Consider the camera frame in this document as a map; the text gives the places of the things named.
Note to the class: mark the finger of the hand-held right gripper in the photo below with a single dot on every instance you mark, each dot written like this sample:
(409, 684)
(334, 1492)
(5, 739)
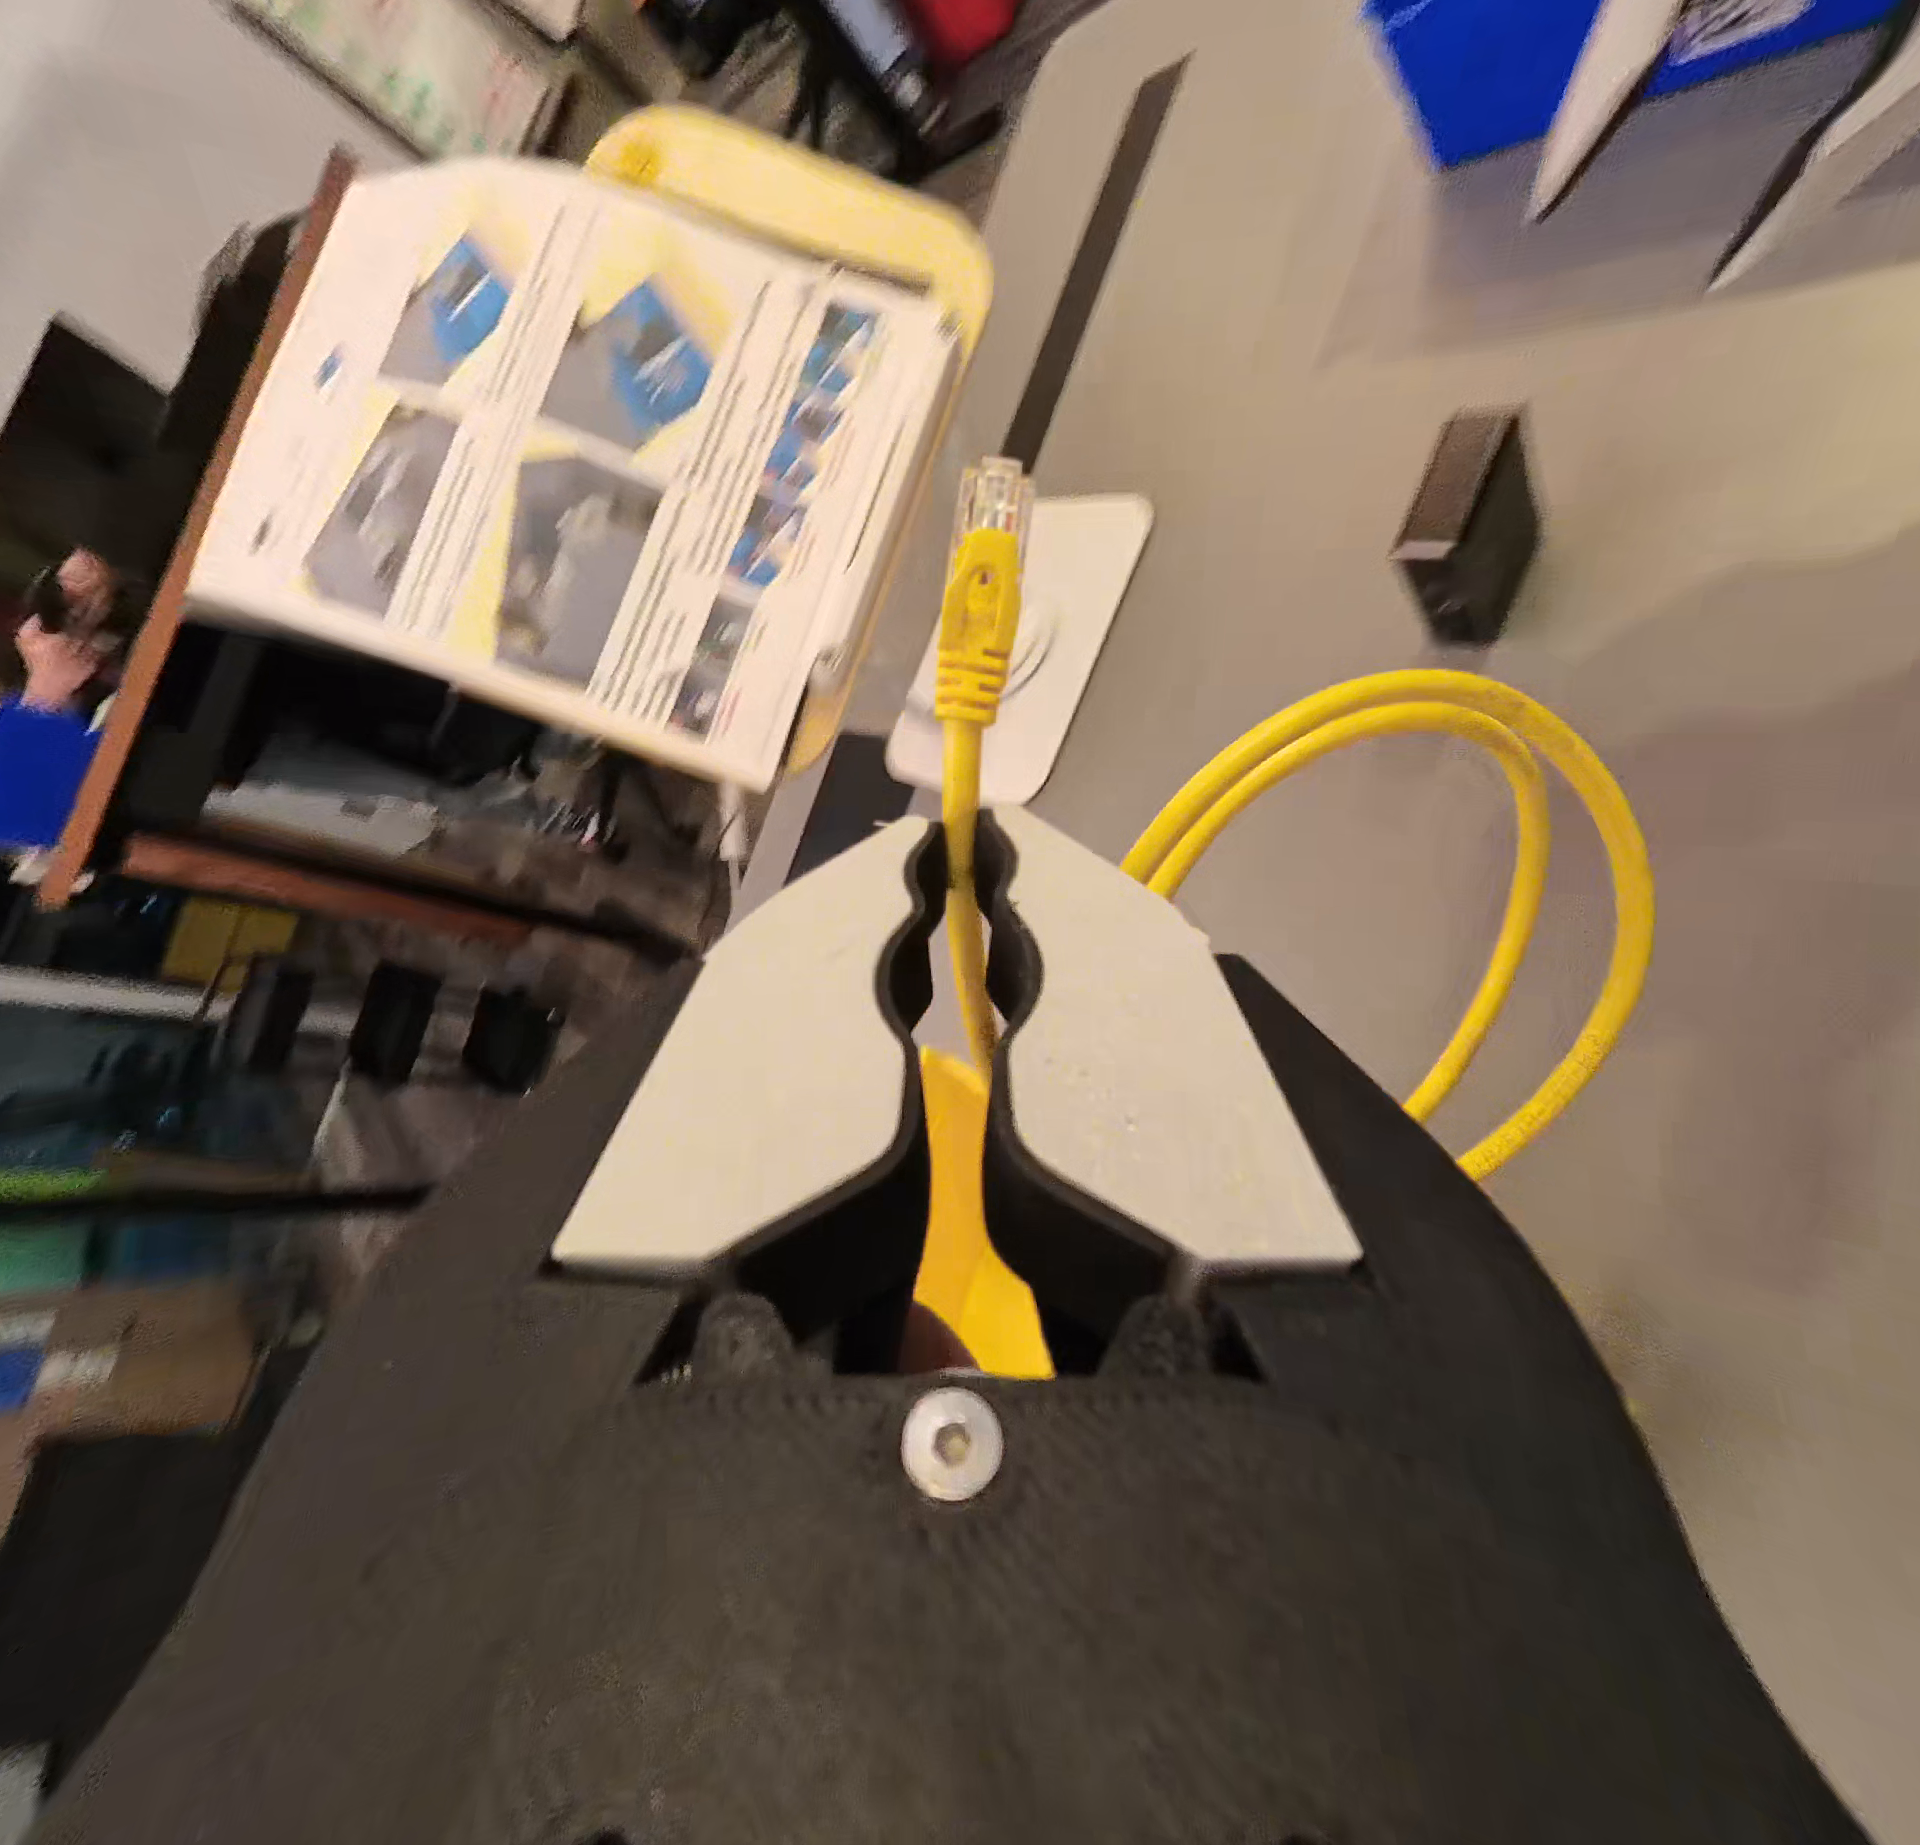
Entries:
(1613, 57)
(1847, 163)

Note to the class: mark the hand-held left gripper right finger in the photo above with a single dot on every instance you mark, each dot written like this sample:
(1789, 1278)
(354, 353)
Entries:
(1155, 1096)

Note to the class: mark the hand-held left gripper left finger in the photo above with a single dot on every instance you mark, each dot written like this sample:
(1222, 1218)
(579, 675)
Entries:
(749, 1096)

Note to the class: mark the blue plastic bin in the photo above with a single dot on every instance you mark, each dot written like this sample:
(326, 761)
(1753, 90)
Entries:
(1471, 33)

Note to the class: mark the yellow plastic part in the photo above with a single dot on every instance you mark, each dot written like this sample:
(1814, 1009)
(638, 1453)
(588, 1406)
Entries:
(978, 1278)

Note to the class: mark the small black box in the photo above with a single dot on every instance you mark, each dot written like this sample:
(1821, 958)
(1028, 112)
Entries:
(1471, 527)

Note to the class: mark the white plate with round centre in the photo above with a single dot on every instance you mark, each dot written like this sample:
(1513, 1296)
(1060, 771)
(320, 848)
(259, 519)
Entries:
(1080, 572)

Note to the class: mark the printed instruction sheet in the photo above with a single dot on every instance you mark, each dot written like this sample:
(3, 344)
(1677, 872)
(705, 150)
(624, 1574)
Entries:
(572, 448)

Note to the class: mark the yellow plastic tray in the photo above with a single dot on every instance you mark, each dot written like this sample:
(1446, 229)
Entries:
(840, 224)

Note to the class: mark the whiteboard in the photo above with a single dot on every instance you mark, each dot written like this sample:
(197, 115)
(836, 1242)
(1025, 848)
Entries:
(402, 47)

